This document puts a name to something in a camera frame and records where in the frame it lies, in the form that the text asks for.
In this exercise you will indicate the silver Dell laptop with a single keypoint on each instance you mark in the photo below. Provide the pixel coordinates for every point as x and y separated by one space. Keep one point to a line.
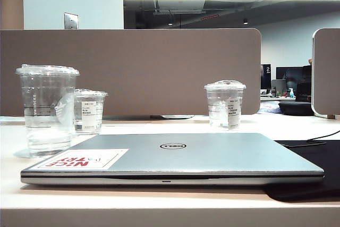
186 158

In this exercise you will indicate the metal wall switch plate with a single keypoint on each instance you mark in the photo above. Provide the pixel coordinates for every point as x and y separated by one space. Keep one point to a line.
71 20

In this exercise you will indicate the clear lidded cup, white label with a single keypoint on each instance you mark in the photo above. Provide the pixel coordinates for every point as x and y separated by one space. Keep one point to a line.
91 110
224 104

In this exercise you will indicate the large clear Starbucks cup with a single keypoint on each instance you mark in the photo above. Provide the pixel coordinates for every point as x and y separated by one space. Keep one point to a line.
40 91

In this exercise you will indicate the grey divider base plate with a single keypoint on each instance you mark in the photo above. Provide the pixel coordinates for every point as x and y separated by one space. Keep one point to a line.
172 116

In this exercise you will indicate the wide black monitor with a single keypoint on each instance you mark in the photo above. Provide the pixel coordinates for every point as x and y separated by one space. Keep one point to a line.
288 72

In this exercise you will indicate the black round cushion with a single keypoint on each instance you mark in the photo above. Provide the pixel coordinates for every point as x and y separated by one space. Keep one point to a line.
295 108

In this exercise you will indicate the blue sanitizer bottle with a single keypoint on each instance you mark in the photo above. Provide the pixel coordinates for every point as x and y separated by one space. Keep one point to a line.
291 93

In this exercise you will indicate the black fabric desk mat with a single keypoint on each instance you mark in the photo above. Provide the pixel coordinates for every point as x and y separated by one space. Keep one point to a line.
313 155

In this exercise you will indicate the narrow brown desk divider panel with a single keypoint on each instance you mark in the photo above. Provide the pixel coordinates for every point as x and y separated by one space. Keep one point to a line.
328 70

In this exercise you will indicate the wide brown desk divider panel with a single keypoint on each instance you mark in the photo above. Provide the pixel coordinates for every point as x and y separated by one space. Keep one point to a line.
159 70

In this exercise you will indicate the blue printed plastic bag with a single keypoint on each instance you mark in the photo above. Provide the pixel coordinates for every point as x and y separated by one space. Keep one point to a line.
268 108

